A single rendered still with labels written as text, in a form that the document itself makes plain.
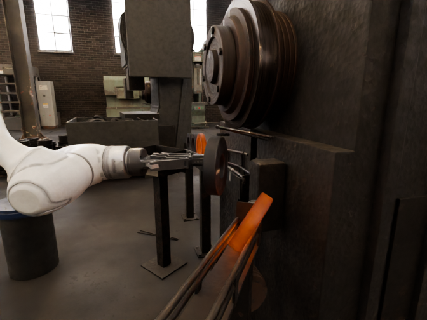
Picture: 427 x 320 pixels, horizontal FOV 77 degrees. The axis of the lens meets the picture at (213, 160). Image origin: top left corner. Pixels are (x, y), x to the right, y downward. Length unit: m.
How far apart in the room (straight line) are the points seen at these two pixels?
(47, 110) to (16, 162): 9.93
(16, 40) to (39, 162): 7.43
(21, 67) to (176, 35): 4.93
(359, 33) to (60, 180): 0.74
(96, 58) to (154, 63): 7.63
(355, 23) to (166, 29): 3.11
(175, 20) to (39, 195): 3.37
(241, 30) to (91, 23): 10.55
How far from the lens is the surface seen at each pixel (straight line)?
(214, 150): 0.64
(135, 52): 3.61
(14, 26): 8.07
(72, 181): 0.64
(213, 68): 1.01
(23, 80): 7.93
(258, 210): 0.62
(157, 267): 1.77
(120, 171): 0.73
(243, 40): 0.94
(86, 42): 11.30
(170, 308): 0.43
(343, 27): 0.83
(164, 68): 3.66
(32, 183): 0.61
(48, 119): 10.60
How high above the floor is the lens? 1.00
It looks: 13 degrees down
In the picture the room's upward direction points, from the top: straight up
